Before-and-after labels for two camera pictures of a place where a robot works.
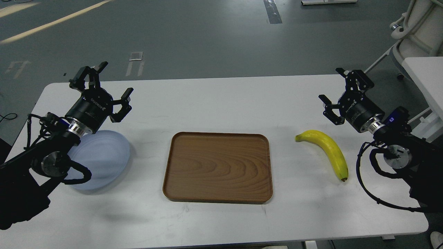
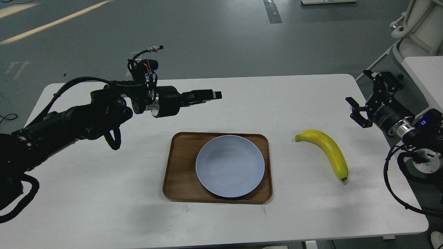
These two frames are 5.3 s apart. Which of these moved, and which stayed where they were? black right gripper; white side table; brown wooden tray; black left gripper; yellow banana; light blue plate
Moved: light blue plate; black right gripper; black left gripper
Stayed: yellow banana; brown wooden tray; white side table
